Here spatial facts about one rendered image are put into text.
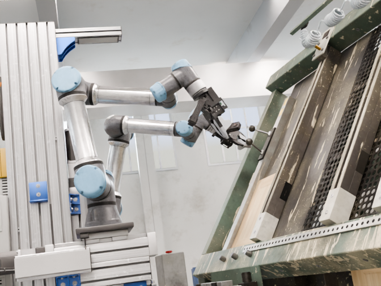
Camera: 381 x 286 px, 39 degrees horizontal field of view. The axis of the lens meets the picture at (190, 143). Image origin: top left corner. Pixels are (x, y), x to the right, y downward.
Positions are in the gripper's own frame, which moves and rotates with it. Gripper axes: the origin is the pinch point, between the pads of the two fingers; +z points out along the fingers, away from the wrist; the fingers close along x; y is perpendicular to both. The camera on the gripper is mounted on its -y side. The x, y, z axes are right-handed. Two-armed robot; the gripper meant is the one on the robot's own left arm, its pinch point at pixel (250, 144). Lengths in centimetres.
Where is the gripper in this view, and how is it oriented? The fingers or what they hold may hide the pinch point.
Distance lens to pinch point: 286.8
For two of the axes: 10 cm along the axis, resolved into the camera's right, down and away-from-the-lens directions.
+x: -2.5, 6.8, -6.9
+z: 8.5, 5.0, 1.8
